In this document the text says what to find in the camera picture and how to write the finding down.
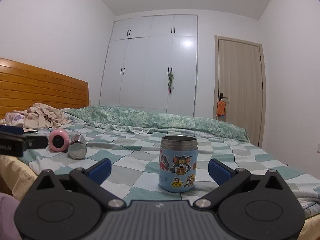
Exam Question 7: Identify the blue cartoon sticker cup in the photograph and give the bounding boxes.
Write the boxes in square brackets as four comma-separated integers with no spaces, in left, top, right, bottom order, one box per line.
[158,135,198,193]

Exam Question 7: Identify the tall stainless steel tumbler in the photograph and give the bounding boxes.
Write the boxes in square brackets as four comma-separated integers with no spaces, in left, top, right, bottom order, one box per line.
[68,134,87,160]

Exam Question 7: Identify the green checkered blanket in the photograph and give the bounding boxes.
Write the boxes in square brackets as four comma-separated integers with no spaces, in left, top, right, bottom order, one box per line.
[22,124,319,217]

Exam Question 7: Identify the orange wooden headboard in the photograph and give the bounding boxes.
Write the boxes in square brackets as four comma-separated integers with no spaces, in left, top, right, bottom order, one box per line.
[1,58,89,118]

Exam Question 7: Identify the pink flat book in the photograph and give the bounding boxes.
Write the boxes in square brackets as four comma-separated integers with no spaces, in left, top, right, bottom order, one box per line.
[23,128,38,134]

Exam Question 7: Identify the green plant hanging ornament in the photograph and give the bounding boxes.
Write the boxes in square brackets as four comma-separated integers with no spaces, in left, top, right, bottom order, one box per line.
[167,68,174,96]

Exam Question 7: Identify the green floral duvet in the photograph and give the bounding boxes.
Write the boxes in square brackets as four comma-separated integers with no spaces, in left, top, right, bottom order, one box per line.
[62,105,249,142]

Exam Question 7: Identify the orange pouch on door handle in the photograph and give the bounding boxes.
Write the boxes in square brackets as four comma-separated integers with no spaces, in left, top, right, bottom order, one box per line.
[216,100,226,116]

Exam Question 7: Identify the pink steel-rimmed cup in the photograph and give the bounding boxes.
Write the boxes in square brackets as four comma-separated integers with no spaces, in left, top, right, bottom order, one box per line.
[48,129,69,152]

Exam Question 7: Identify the beige wooden door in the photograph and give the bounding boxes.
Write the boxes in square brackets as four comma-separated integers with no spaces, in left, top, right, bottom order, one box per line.
[213,36,266,147]

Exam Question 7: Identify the crumpled beige floral clothes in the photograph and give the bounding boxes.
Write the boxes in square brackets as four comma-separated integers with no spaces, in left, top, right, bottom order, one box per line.
[1,103,70,129]

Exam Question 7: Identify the black door handle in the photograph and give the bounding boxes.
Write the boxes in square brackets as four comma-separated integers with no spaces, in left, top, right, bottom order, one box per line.
[219,93,228,102]

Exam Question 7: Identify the purple sleeve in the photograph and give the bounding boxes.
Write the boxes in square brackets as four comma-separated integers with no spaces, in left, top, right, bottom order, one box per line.
[0,193,21,240]

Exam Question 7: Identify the white built-in wardrobe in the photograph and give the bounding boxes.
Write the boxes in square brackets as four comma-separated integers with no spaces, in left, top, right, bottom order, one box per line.
[99,15,198,116]

